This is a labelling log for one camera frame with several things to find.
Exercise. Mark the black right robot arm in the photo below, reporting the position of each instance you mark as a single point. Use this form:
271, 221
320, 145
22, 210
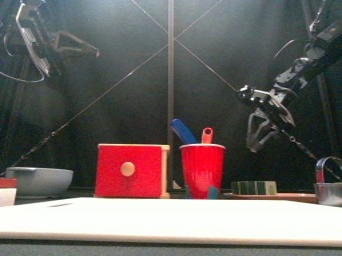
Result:
311, 63

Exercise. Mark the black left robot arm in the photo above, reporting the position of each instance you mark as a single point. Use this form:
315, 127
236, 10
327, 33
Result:
8, 20

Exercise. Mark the blue toy knife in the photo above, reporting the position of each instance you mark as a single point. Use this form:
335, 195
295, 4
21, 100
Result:
181, 131

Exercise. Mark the pink rectangular plate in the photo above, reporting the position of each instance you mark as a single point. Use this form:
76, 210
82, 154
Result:
294, 197

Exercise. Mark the black cloth curtain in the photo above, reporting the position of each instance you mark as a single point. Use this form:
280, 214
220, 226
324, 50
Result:
110, 33

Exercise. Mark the red toy spatula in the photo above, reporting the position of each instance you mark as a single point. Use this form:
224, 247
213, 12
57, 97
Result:
207, 135

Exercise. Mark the red plastic cup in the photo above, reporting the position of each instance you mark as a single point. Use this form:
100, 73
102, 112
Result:
201, 166

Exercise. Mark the blue tape piece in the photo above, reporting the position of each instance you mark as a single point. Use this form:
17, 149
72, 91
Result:
212, 193

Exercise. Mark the red wooden slot box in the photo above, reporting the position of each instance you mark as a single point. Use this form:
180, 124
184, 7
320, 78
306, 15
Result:
133, 186

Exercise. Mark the grey bowl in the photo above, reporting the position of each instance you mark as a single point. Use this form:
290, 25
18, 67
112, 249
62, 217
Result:
40, 183

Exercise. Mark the red and white toy food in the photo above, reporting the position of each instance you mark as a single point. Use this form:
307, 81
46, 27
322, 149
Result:
6, 196

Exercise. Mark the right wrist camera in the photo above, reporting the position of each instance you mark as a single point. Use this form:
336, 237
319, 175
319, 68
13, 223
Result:
244, 93

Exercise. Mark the metal frame post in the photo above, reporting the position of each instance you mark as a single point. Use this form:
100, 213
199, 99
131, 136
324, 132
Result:
169, 66

